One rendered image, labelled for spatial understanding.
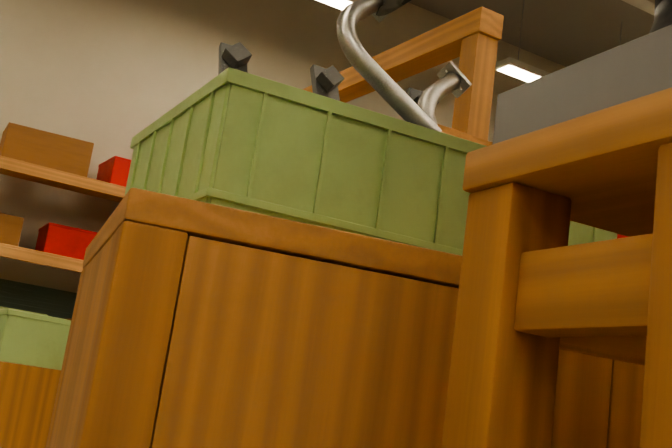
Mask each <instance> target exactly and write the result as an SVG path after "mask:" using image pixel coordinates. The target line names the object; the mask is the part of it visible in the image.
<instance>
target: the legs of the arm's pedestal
mask: <svg viewBox="0 0 672 448"><path fill-rule="evenodd" d="M571 203H572V202H571V199H569V198H567V197H563V196H560V195H556V194H553V193H549V192H546V191H543V190H539V189H536V188H532V187H529V186H525V185H522V184H518V183H515V182H512V183H508V184H504V185H500V186H496V187H492V188H488V189H484V190H480V191H476V192H472V193H470V195H469V200H468V209H467V218H466V227H465V236H464V245H463V254H462V263H461V273H460V282H459V291H458V300H457V309H456V318H455V327H454V336H453V345H452V354H451V363H450V373H449V382H448V391H447V400H446V409H445V418H444V427H443V436H442V445H441V448H551V440H552V428H553V417H554V405H555V393H556V381H557V369H558V357H559V348H560V349H565V350H570V351H575V352H580V353H584V354H589V355H594V356H599V357H604V358H609V359H614V360H619V361H624V362H629V363H634V364H639V365H644V382H643V398H642V414H641V430H640V445H639V448H672V142H670V143H666V144H662V145H660V146H659V149H658V161H657V177H656V193H655V209H654V224H653V233H652V234H645V235H639V236H632V237H625V238H618V239H611V240H604V241H597V242H591V243H584V244H577V245H570V246H568V238H569V226H570V215H571Z"/></svg>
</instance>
